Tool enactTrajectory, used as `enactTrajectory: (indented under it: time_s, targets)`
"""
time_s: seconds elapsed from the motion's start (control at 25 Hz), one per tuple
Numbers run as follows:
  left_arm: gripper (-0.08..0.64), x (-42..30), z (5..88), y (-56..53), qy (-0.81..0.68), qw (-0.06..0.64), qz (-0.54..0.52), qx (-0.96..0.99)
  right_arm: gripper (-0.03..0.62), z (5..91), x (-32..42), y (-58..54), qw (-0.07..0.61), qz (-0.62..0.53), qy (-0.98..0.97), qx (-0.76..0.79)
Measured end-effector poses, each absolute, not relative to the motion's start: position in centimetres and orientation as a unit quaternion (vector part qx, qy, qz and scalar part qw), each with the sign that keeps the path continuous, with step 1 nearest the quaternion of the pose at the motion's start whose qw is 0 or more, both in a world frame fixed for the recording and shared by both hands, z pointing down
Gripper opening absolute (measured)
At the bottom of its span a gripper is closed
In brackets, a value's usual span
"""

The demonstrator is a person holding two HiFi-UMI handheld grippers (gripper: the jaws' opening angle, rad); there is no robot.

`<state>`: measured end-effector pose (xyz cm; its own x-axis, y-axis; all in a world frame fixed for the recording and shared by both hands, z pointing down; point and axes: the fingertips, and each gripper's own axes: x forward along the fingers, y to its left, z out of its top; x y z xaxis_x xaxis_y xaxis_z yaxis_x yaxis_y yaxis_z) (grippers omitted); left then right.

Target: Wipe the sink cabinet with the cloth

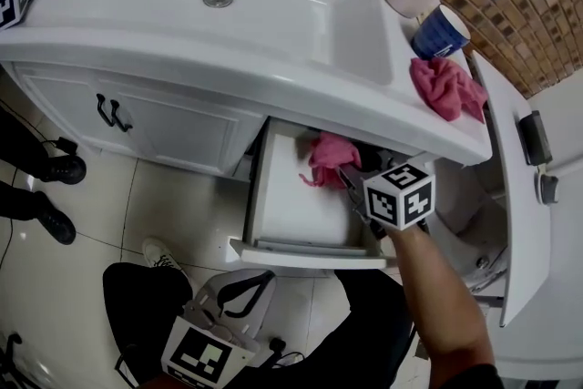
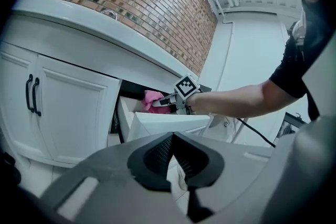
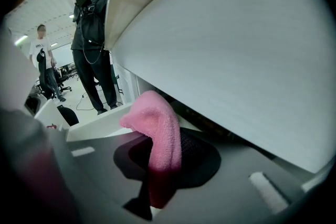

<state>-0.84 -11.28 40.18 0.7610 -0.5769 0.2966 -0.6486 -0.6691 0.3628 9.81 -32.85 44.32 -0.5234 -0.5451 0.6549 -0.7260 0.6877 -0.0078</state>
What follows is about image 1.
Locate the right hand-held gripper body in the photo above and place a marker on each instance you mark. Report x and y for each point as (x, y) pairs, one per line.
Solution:
(396, 200)

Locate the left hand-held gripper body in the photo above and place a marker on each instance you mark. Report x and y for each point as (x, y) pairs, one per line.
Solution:
(205, 355)

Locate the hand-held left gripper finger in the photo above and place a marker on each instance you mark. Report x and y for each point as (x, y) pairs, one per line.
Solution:
(259, 310)
(211, 293)

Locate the pink cloth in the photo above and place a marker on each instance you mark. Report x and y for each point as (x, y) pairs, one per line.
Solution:
(444, 91)
(330, 157)

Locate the white drawer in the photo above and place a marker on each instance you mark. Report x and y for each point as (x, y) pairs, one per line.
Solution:
(300, 205)

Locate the person's right forearm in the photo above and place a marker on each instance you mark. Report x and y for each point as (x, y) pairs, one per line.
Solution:
(437, 296)

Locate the person's left forearm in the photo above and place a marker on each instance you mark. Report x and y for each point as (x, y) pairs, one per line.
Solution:
(164, 383)

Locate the person's white left shoe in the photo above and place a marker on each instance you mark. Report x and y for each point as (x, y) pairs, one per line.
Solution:
(161, 257)

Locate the white toilet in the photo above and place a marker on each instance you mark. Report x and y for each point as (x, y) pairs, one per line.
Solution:
(460, 214)

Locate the person's black trousers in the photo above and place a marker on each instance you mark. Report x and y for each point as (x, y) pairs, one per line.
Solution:
(146, 296)

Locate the blue cup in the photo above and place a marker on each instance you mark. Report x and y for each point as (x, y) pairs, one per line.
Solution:
(435, 36)

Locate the black box device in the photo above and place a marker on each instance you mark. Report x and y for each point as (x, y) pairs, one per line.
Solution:
(535, 141)

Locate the grey white small holder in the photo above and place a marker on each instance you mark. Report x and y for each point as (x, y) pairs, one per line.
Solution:
(546, 187)

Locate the white vanity cabinet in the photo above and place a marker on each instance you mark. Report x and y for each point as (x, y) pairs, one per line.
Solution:
(182, 127)

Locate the black office chair base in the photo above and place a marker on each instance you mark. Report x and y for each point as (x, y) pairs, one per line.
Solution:
(13, 339)

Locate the white ceramic sink top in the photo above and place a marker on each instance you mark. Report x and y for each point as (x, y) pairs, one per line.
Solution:
(182, 36)

